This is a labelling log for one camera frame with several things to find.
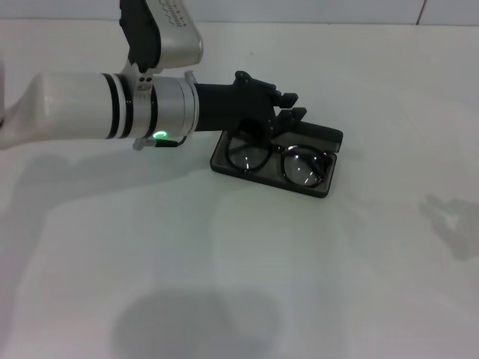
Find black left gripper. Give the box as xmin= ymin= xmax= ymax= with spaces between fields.
xmin=192 ymin=70 xmax=308 ymax=144

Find black framed glasses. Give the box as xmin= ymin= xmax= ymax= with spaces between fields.
xmin=226 ymin=129 xmax=332 ymax=188

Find black glasses case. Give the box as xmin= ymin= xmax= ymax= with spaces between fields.
xmin=209 ymin=120 xmax=344 ymax=200

